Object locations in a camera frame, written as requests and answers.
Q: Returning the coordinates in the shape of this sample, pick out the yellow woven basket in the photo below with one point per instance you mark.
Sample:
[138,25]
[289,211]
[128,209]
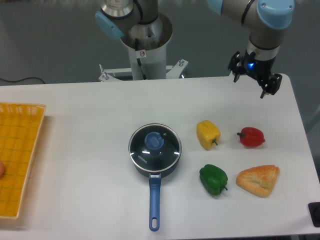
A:
[20,126]

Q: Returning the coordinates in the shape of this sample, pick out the glass lid blue knob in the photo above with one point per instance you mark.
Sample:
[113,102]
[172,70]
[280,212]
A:
[155,149]

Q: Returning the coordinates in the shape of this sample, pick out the black device at table edge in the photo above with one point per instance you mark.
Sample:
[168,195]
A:
[314,210]

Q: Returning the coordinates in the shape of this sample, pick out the yellow bell pepper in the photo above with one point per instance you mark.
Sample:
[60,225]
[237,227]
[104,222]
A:
[208,134]

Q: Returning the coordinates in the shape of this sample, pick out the green bell pepper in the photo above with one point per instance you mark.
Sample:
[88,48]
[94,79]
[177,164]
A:
[213,179]

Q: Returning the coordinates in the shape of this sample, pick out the blue saucepan with handle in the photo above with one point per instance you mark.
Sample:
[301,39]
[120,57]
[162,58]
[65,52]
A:
[155,181]

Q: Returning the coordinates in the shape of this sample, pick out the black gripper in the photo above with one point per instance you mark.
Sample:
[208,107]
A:
[257,64]

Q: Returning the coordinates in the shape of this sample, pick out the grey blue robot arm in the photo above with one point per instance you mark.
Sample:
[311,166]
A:
[267,20]

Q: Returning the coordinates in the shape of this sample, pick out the triangular pastry bread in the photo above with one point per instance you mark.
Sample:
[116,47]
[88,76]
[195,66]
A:
[258,180]

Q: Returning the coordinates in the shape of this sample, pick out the red bell pepper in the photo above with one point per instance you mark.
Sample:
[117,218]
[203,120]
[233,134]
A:
[251,137]

